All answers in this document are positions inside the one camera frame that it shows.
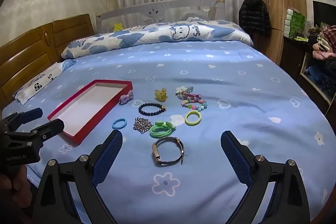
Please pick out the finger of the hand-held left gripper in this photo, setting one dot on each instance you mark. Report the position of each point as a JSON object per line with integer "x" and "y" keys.
{"x": 51, "y": 128}
{"x": 32, "y": 112}

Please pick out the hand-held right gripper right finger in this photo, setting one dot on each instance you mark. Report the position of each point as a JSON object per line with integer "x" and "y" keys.
{"x": 236, "y": 158}

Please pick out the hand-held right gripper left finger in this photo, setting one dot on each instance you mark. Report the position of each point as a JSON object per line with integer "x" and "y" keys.
{"x": 107, "y": 158}

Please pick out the red shallow box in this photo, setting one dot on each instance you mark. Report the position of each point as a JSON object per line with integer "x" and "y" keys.
{"x": 86, "y": 108}

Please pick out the person's left hand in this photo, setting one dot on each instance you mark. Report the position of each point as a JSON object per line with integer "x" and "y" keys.
{"x": 15, "y": 184}

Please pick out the white printed pillow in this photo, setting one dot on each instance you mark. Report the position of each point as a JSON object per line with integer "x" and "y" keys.
{"x": 39, "y": 82}

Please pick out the wooden headboard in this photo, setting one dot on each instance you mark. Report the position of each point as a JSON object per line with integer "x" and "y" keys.
{"x": 26, "y": 53}

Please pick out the pink hair clip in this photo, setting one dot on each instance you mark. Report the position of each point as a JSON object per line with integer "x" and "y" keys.
{"x": 191, "y": 95}

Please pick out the blue flowered bed sheet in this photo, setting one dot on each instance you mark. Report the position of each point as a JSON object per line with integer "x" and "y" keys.
{"x": 223, "y": 74}

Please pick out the glittery hair clip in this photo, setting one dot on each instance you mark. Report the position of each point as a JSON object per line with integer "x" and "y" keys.
{"x": 181, "y": 90}

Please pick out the dark side cabinet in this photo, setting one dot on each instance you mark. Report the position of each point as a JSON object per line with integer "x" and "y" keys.
{"x": 291, "y": 56}

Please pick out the yellow toy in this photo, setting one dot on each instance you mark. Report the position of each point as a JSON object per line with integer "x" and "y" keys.
{"x": 118, "y": 27}

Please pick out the blue cloud-print pillow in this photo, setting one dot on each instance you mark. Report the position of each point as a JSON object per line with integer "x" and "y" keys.
{"x": 157, "y": 36}

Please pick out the black puffer jacket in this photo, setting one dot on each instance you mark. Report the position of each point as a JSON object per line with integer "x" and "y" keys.
{"x": 253, "y": 16}

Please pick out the pile of clothes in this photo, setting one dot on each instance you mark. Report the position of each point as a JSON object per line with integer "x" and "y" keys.
{"x": 326, "y": 43}

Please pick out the green tissue packs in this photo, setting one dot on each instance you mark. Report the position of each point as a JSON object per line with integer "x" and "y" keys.
{"x": 294, "y": 22}

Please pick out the black monitor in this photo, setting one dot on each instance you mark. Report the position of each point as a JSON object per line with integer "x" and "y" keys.
{"x": 323, "y": 12}

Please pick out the grey mesh bed rail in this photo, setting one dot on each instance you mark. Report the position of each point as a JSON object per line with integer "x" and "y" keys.
{"x": 131, "y": 14}

